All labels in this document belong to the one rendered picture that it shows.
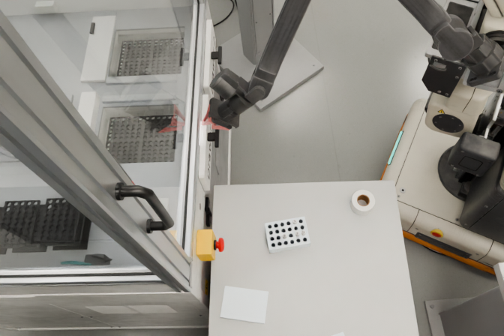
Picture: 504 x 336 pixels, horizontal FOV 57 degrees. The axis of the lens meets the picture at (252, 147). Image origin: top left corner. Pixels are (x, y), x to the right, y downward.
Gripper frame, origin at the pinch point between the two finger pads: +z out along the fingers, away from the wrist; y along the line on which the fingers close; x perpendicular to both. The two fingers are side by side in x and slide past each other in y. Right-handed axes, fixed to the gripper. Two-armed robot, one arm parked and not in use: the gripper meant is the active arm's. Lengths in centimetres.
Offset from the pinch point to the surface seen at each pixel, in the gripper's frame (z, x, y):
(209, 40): 0.8, -32.4, 2.0
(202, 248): 0.5, 38.4, -1.7
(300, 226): -9.2, 28.1, -29.4
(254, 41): 45, -90, -51
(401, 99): 11, -69, -126
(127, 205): -41, 47, 38
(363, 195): -22, 18, -44
